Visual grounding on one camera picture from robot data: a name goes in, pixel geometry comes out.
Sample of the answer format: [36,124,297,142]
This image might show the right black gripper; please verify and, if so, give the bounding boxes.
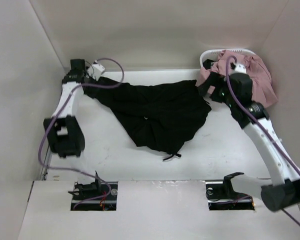
[198,71,236,109]

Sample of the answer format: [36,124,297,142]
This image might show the black trousers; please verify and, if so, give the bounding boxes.
[84,80,212,161]

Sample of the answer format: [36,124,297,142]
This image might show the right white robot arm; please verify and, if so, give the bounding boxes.
[198,73,300,212]

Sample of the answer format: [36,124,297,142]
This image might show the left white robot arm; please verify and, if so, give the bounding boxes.
[43,59,87,158]

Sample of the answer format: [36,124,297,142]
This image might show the pink trousers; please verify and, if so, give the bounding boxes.
[195,49,278,108]

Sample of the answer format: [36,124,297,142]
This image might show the white laundry basket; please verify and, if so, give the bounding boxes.
[199,48,256,68]

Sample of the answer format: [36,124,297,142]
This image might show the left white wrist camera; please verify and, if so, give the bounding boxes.
[86,60,106,81]

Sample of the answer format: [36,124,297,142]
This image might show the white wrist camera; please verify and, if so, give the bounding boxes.
[86,60,106,81]
[230,62,247,75]

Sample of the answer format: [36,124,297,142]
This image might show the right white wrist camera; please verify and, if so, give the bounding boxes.
[230,62,247,75]

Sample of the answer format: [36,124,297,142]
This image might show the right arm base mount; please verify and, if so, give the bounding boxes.
[205,180,255,211]

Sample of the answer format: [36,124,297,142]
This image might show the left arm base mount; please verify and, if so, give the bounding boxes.
[68,172,119,212]

